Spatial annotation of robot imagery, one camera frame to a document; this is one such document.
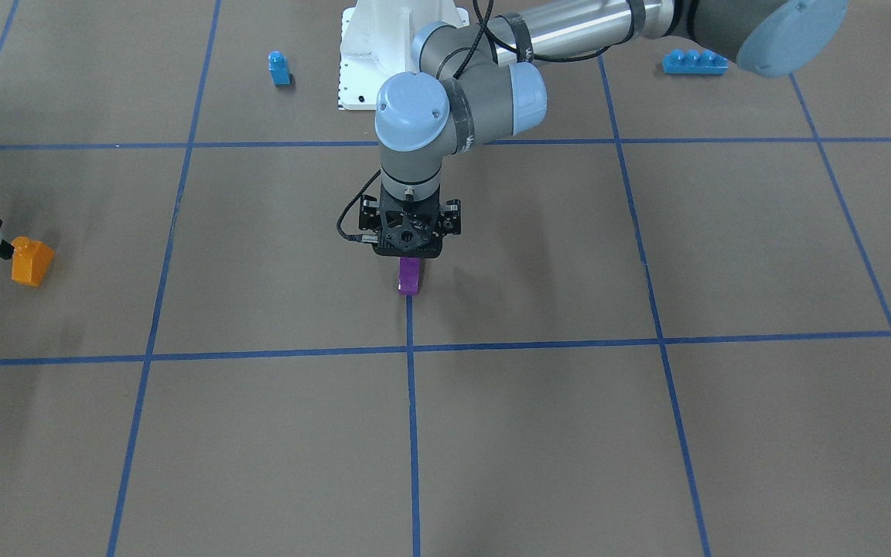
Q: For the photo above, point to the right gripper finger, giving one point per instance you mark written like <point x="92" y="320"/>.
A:
<point x="7" y="250"/>

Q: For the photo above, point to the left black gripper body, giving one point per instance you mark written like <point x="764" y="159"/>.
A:
<point x="452" y="218"/>

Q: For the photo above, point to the orange trapezoid block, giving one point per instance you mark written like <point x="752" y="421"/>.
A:
<point x="31" y="260"/>

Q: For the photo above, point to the purple trapezoid block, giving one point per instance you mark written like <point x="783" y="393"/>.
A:
<point x="409" y="276"/>

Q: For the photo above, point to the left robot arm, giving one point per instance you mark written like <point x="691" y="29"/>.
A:
<point x="482" y="83"/>

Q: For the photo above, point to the small blue block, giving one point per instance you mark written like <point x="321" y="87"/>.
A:
<point x="278" y="68"/>

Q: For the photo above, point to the long blue block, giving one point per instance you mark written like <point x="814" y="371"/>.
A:
<point x="694" y="62"/>

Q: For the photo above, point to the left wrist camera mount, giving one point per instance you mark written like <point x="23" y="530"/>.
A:
<point x="450" y="217"/>

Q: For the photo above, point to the white camera pillar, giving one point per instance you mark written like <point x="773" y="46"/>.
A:
<point x="375" y="44"/>

